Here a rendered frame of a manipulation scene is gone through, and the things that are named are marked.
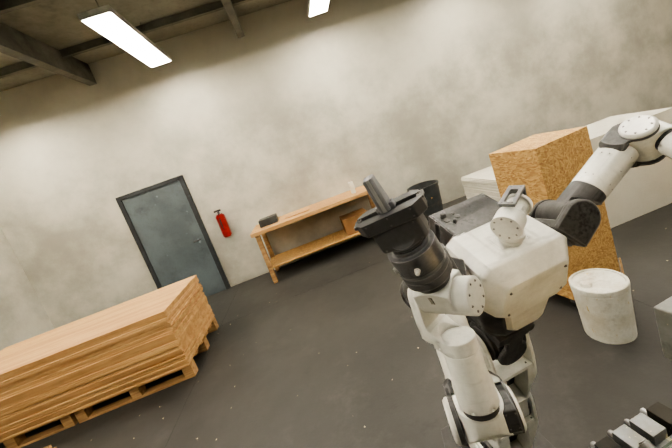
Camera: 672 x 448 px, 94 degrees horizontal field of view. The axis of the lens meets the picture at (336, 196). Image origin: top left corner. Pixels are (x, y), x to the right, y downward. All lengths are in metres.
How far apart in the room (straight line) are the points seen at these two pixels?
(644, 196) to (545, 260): 3.61
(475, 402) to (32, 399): 4.34
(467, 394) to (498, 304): 0.28
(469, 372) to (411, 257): 0.23
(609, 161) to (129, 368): 4.02
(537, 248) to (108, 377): 3.96
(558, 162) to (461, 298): 2.17
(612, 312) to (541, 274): 1.71
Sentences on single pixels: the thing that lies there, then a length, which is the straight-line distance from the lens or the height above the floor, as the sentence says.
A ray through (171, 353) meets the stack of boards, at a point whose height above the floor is 0.34.
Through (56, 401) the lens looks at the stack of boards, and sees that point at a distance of 4.55.
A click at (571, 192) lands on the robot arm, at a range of 1.06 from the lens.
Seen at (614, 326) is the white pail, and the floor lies 0.13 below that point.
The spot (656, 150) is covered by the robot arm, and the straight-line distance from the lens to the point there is 1.17.
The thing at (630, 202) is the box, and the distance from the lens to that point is 4.37.
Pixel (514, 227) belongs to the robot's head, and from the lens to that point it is 0.80.
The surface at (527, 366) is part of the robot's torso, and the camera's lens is 1.30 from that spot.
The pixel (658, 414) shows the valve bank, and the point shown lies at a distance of 1.31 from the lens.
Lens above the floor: 1.70
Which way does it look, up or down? 8 degrees down
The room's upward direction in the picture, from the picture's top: 20 degrees counter-clockwise
